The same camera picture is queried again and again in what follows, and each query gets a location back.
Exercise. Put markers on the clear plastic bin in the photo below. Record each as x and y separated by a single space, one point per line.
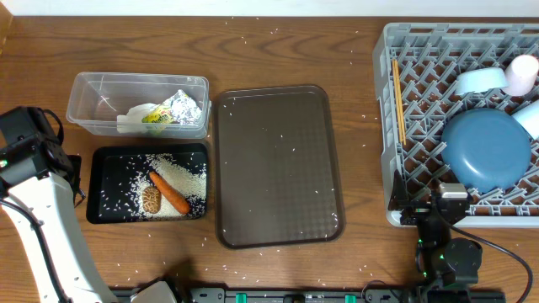
97 98

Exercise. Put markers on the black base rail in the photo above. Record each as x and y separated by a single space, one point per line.
369 295

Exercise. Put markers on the grey dishwasher rack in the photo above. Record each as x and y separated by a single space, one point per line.
416 67

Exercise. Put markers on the brown food scrap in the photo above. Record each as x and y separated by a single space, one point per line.
151 200

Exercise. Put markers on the black plastic tray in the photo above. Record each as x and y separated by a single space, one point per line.
112 167

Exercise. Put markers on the light blue bowl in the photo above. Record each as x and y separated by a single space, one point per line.
480 80

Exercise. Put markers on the dark brown serving tray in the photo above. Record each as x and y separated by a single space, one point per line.
277 171

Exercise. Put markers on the light blue plastic cup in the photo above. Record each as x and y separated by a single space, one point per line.
528 119

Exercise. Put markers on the pile of rice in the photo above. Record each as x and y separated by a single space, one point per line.
190 181

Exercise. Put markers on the dark blue plate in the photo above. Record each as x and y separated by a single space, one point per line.
486 149

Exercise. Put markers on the white paper napkin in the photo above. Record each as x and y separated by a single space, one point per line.
131 123

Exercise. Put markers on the foil snack wrapper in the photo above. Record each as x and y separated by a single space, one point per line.
177 110

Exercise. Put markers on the white plastic cup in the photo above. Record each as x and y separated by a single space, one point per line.
521 75

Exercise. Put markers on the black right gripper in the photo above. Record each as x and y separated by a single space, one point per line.
400 201

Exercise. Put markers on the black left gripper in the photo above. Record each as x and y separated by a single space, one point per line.
77 162

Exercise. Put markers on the orange carrot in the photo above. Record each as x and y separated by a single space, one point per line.
174 197

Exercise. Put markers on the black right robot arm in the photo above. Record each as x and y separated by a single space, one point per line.
449 264

